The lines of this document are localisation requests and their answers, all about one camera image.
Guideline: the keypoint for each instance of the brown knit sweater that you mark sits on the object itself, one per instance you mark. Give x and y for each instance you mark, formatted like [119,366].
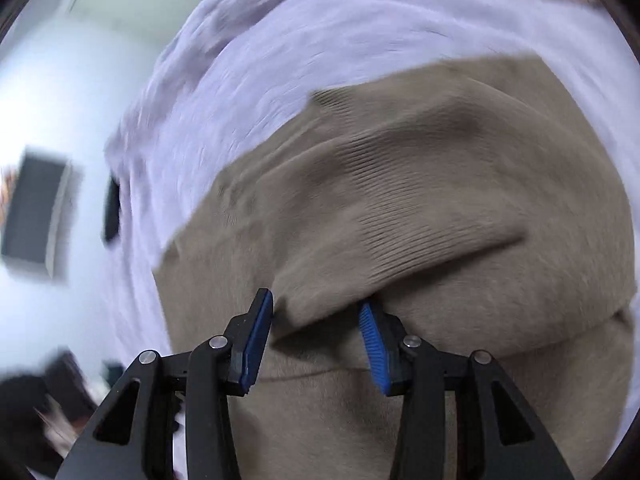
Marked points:
[425,185]

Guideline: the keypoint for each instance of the dark blurred clutter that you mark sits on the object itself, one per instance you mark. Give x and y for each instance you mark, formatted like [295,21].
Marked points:
[30,410]

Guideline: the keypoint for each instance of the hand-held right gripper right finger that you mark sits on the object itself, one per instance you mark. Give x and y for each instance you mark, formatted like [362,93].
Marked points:
[372,345]

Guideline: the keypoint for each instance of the dark framed wall panel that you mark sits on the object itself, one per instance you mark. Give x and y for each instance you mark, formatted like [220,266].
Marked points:
[32,210]

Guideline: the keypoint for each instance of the lavender embossed blanket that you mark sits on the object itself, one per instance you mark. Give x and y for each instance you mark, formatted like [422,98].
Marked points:
[300,50]

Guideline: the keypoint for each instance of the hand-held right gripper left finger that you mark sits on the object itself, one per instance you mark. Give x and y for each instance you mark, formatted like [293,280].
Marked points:
[255,345]

